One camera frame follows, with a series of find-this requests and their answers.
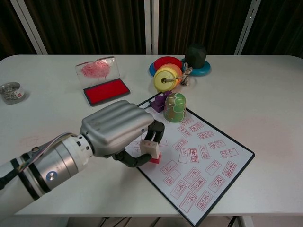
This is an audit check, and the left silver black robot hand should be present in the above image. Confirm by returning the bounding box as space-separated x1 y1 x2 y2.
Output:
79 100 166 168

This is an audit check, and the red ink pad case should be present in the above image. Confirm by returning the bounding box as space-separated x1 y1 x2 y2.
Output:
75 55 131 107

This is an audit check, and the red ring disc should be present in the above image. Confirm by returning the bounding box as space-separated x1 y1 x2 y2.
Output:
153 56 183 71

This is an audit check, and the beige knotted rope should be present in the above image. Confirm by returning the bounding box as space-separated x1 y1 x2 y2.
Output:
161 61 194 87

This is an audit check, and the white and red stamp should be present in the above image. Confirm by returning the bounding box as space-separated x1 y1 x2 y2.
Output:
140 139 163 165

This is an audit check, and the black clipboard with stamped paper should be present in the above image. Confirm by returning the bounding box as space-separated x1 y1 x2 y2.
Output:
125 92 256 227

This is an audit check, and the dark pleated curtain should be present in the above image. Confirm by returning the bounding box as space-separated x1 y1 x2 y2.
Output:
0 0 303 61

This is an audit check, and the green patterned cup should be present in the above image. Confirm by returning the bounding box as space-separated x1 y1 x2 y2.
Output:
162 92 187 124

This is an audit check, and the clear round paper clip box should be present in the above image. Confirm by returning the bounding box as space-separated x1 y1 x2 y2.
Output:
0 81 26 105

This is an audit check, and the blue ring disc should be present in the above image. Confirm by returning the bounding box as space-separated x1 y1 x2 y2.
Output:
149 62 162 77

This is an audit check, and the teal ring disc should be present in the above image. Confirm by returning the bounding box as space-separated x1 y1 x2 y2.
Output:
180 58 213 77

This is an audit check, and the yellow ring disc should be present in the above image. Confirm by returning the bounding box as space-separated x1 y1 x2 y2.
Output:
153 67 178 93

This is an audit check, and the black cup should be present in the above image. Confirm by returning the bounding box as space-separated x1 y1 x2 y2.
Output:
185 43 207 70

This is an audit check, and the orange ring disc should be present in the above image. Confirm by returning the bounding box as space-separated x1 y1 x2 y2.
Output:
157 63 183 84

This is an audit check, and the white frame post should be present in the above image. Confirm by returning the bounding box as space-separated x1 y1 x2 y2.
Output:
234 0 261 56
10 0 48 55
144 0 160 55

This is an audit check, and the purple stamp block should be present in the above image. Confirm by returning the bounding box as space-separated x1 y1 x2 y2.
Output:
151 90 173 114

